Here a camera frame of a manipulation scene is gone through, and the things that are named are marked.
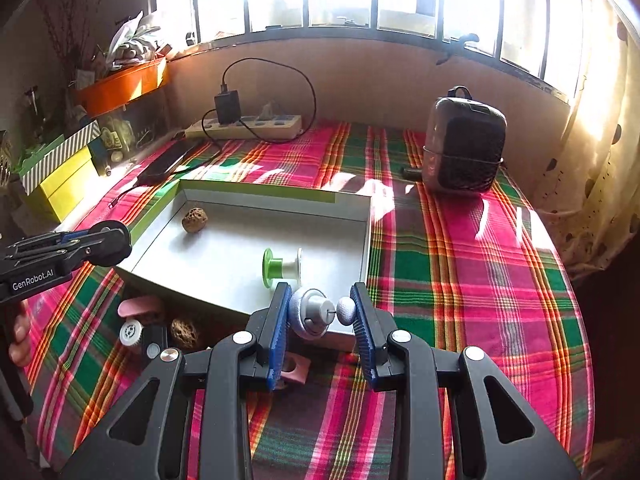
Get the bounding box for white round suction knob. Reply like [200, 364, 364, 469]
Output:
[288, 288, 356, 340]

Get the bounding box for green white spool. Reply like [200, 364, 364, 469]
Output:
[262, 248, 303, 288]

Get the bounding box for brown walnut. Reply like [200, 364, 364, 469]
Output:
[181, 207, 208, 234]
[169, 318, 202, 352]

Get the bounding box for black round lid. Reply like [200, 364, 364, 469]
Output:
[141, 323, 168, 368]

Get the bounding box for white round cap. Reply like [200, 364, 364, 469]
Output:
[119, 318, 143, 349]

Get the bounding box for pink plastic case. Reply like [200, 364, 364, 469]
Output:
[117, 296, 164, 318]

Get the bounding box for person's left hand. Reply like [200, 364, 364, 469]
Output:
[9, 301, 32, 367]

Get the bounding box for yellow box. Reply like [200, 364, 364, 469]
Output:
[26, 146, 99, 223]

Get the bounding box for white green cardboard box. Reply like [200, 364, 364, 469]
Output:
[116, 180, 372, 321]

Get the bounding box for striped green box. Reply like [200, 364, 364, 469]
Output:
[17, 120, 100, 195]

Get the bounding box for brown walnut in box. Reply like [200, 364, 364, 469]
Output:
[181, 207, 208, 234]

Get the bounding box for black phone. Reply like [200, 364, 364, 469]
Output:
[136, 138, 204, 186]

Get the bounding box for orange plastic tray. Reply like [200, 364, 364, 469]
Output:
[73, 58, 168, 117]

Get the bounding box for white power strip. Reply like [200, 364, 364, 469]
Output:
[184, 115, 304, 140]

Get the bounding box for grey black mini heater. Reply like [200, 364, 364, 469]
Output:
[401, 84, 508, 195]

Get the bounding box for black charger adapter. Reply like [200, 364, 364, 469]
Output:
[214, 90, 242, 126]

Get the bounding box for white plastic bag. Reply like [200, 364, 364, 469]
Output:
[106, 11, 160, 65]

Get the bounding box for cream dotted curtain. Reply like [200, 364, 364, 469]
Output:
[534, 0, 639, 281]

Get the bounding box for black charger cable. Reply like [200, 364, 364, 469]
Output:
[106, 56, 318, 209]

